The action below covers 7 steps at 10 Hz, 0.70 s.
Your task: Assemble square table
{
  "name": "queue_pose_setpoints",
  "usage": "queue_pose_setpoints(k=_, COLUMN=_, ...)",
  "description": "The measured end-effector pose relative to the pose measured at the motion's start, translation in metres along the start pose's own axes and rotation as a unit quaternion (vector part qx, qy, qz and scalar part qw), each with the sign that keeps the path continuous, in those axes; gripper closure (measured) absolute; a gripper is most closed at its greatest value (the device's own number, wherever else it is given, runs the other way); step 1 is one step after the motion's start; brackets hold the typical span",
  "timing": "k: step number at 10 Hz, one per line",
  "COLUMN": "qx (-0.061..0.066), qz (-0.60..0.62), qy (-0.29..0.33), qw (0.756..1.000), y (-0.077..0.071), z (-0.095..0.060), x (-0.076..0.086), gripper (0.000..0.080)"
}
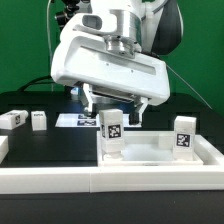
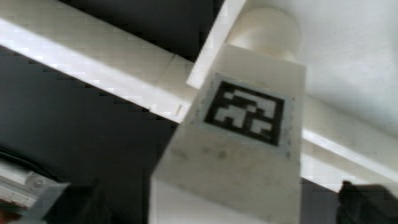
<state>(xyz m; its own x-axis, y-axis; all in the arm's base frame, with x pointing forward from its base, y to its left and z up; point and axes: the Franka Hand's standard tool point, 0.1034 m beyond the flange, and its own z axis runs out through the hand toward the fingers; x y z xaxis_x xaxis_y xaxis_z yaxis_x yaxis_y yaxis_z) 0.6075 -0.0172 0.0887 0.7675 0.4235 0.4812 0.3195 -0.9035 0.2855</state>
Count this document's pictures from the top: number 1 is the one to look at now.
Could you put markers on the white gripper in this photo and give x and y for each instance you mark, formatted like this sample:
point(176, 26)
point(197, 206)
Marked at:
point(82, 57)

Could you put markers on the white square table top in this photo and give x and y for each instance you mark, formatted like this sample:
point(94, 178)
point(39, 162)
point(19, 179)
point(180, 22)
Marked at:
point(154, 148)

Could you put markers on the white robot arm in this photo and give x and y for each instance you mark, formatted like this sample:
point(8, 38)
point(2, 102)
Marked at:
point(111, 48)

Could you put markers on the white sheet with markers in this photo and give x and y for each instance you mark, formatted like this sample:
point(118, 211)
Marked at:
point(76, 120)

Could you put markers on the white U-shaped obstacle fence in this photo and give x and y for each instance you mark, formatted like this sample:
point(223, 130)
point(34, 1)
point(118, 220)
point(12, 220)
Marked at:
point(110, 178)

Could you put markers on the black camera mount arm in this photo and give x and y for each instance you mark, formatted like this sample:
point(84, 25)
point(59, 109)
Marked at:
point(70, 9)

